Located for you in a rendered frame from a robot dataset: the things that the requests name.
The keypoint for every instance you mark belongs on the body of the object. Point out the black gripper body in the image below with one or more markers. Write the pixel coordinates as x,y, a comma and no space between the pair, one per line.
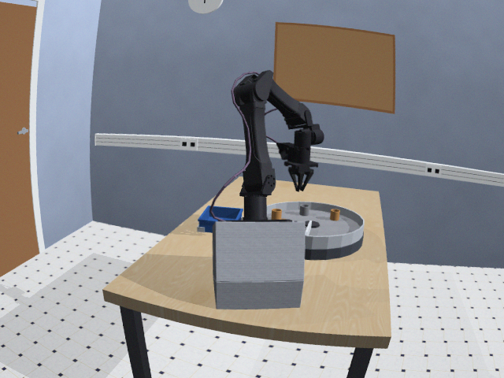
302,160

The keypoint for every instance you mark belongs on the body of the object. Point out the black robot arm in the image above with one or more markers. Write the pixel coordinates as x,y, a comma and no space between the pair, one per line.
259,177

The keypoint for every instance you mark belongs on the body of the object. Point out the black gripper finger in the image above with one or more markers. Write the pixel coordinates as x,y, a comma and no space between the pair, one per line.
300,178
308,176

